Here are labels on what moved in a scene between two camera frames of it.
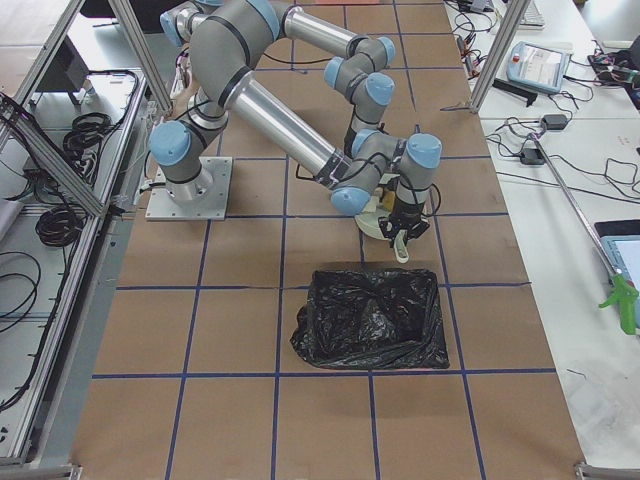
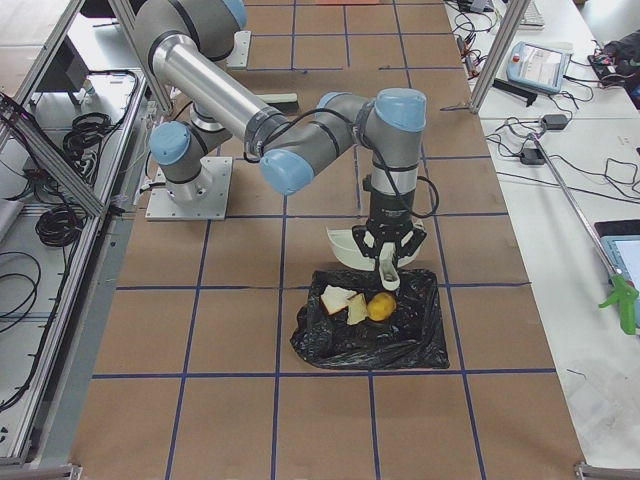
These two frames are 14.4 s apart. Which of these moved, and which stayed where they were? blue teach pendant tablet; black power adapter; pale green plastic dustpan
Moved: pale green plastic dustpan
Stayed: blue teach pendant tablet; black power adapter
